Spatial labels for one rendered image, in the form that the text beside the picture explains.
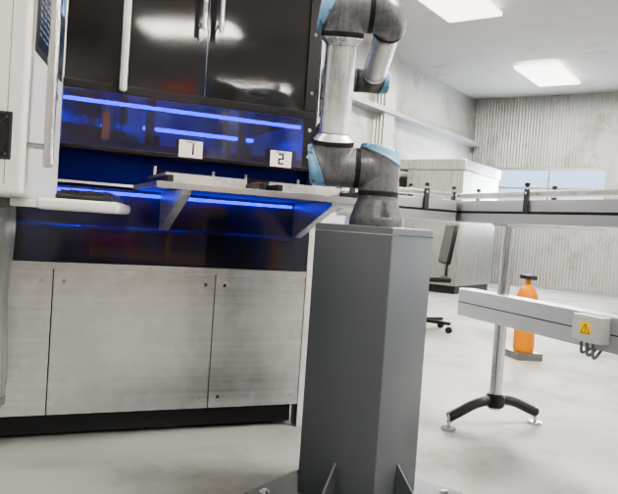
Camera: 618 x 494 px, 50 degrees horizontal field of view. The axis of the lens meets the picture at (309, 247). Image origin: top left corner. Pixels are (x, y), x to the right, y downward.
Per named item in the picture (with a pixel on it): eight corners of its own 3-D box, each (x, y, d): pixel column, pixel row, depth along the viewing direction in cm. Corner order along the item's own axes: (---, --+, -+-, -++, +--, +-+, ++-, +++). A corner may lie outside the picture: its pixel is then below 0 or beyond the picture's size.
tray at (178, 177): (147, 186, 236) (147, 176, 236) (218, 192, 247) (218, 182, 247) (165, 182, 205) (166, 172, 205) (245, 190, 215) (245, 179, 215)
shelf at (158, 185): (132, 190, 235) (132, 184, 235) (313, 205, 262) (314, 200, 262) (156, 186, 190) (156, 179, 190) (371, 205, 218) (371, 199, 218)
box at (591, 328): (570, 338, 226) (572, 312, 225) (581, 338, 228) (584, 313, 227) (597, 345, 215) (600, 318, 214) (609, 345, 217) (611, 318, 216)
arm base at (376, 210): (411, 228, 191) (413, 194, 191) (386, 226, 179) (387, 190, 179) (366, 225, 200) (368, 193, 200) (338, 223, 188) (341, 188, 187)
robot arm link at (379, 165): (402, 192, 183) (405, 143, 183) (354, 188, 183) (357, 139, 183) (394, 194, 195) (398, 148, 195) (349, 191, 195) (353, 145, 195)
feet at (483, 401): (436, 426, 268) (438, 393, 267) (533, 420, 287) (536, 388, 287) (447, 433, 260) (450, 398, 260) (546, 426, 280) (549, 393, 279)
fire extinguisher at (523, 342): (509, 352, 456) (516, 272, 454) (546, 359, 442) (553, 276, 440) (498, 357, 436) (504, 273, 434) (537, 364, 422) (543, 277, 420)
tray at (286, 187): (238, 194, 250) (238, 184, 250) (302, 199, 260) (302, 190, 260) (268, 192, 219) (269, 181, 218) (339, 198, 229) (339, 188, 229)
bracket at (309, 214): (291, 237, 251) (293, 203, 250) (298, 237, 252) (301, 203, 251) (329, 241, 219) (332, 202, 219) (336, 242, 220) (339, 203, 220)
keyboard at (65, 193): (77, 201, 205) (77, 193, 205) (124, 204, 208) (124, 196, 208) (54, 197, 166) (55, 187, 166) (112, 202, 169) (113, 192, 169)
